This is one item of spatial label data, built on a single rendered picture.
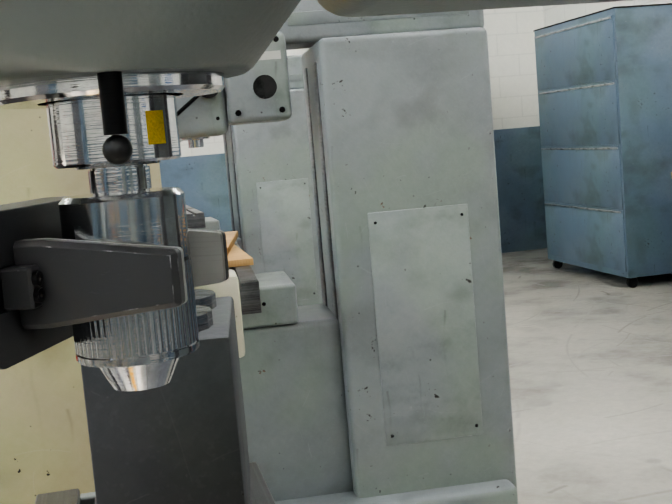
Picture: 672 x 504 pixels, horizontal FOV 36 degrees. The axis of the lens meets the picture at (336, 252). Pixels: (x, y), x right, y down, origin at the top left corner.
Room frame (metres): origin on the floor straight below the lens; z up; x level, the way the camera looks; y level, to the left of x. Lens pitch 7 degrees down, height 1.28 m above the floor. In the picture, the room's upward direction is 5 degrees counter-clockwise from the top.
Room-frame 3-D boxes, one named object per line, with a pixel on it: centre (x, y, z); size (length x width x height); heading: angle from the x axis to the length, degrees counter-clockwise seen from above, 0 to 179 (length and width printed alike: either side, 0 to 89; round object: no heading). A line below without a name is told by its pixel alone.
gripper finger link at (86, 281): (0.36, 0.09, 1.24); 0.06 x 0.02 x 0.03; 80
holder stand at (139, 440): (0.91, 0.16, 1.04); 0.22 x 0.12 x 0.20; 4
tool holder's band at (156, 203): (0.39, 0.08, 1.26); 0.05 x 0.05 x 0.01
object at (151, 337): (0.39, 0.08, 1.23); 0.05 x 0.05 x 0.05
